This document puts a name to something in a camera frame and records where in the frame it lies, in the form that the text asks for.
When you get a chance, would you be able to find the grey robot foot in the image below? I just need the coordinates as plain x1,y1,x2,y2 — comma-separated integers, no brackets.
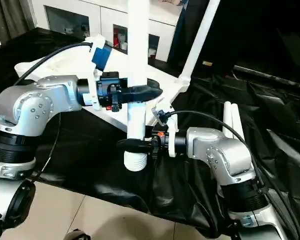
65,228,91,240

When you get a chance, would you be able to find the white plastic table leg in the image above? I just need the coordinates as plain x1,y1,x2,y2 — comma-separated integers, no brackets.
178,0,221,84
123,0,151,173
222,101,234,139
229,103,246,145

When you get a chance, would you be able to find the long dark metal rod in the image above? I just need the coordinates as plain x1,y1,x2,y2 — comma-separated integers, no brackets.
233,64,300,88

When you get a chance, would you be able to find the white cabinet with glass doors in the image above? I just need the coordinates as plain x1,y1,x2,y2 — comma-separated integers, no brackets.
31,0,184,64

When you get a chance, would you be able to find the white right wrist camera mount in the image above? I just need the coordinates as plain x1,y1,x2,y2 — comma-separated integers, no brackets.
151,104,179,158

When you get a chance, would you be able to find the white plastic table top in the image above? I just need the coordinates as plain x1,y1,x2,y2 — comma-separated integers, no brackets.
14,46,191,135

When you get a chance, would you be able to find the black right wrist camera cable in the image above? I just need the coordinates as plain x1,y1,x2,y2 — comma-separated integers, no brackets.
164,110,300,240

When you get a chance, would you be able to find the grey curtain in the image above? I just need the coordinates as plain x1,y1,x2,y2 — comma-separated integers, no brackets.
0,0,35,48

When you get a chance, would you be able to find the black table mat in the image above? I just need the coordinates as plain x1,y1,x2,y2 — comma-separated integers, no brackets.
0,27,300,238

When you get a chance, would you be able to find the black left wrist camera cable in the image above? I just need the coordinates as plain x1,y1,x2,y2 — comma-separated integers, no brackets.
0,41,94,126

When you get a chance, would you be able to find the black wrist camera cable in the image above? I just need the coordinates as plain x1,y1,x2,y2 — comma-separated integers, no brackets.
0,41,94,126
164,110,300,240

